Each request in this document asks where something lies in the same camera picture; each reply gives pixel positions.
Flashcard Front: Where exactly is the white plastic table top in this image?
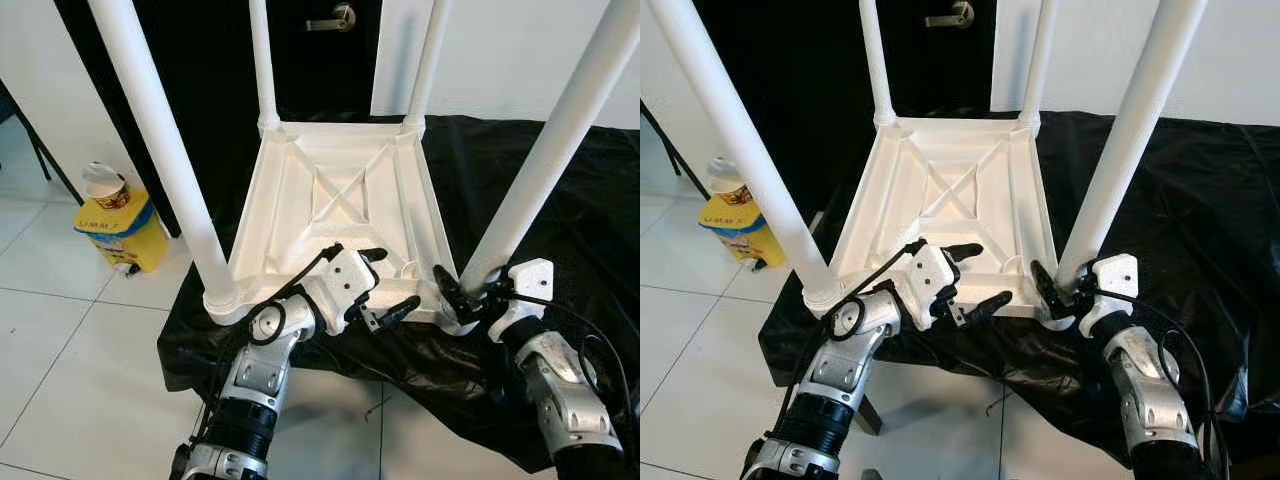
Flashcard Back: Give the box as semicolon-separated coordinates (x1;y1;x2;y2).
803;112;1063;323
205;115;473;331

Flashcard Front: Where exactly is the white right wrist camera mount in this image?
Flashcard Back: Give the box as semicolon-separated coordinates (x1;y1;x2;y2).
490;258;556;344
1078;253;1142;340

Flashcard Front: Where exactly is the metal door handle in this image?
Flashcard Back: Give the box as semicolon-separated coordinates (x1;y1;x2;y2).
925;0;976;29
305;3;358;33

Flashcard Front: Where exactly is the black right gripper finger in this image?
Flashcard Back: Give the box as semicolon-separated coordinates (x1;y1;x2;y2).
1030;260;1064;314
432;265;472;320

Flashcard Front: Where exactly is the black door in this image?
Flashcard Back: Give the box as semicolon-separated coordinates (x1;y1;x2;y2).
55;0;383;237
690;0;997;227

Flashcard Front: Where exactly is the instant noodle cup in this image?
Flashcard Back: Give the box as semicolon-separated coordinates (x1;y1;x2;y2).
82;162;131;209
707;157;754;206

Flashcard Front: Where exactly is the yellow blue cardboard box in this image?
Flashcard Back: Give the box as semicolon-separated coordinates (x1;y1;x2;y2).
73;190;171;274
698;185;787;270

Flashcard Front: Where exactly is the black plastic table cover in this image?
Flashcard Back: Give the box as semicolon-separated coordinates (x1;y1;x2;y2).
758;110;1280;467
158;115;641;474

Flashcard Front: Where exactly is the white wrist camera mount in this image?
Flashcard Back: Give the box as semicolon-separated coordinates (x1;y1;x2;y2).
490;258;556;344
1078;253;1142;340
303;245;380;337
893;240;967;332

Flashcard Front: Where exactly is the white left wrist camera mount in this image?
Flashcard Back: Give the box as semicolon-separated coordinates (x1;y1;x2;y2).
303;245;380;337
893;240;967;332

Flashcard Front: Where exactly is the thin black rod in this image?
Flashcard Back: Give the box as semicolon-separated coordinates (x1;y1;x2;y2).
640;100;707;197
0;78;84;207

